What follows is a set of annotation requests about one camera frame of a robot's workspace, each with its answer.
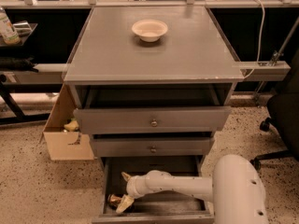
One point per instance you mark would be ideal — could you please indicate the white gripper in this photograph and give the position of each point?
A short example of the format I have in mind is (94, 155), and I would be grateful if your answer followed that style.
(135, 187)

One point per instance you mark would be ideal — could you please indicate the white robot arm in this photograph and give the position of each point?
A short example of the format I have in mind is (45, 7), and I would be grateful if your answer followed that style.
(235, 189)

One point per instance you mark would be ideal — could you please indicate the grey bottom drawer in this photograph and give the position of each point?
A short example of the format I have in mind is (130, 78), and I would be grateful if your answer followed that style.
(166, 207)

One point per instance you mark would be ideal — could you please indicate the grey drawer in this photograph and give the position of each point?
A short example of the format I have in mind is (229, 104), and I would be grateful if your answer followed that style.
(166, 207)
(151, 144)
(151, 109)

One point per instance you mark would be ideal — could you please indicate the grey middle drawer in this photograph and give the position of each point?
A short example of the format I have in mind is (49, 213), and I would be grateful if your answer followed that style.
(151, 144)

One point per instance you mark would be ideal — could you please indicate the grey top drawer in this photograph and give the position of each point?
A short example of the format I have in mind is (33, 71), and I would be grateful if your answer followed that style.
(151, 109)

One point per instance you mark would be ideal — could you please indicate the grey drawer cabinet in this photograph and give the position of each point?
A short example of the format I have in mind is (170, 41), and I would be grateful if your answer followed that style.
(192, 52)

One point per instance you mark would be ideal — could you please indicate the cardboard box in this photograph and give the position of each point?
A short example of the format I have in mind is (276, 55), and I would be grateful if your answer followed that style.
(64, 145)

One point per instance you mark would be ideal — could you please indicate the yellow item in box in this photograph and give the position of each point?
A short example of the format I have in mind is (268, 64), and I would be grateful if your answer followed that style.
(72, 126)

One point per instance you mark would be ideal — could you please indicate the white paper bowl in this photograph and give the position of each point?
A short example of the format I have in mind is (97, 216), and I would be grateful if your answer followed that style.
(149, 30)

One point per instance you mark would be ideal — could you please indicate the black cloth on shelf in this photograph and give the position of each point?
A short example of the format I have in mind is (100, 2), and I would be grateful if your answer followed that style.
(16, 64)

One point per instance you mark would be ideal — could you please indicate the black office chair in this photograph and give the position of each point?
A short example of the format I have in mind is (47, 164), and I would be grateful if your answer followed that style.
(283, 109)

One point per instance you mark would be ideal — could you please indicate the shiny foil packet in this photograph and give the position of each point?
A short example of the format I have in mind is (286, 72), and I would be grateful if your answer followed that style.
(23, 28)

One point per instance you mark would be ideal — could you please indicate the green labelled plastic bottle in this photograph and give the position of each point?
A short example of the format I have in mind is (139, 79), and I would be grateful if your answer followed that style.
(7, 30)

